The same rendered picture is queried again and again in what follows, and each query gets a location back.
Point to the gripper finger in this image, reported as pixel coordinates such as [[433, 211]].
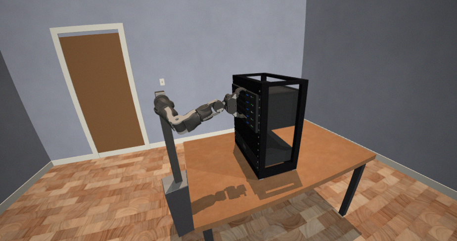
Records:
[[235, 95], [239, 115]]

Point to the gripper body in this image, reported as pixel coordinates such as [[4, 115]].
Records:
[[230, 104]]

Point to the black server rack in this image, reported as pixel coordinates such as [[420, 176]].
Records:
[[269, 106]]

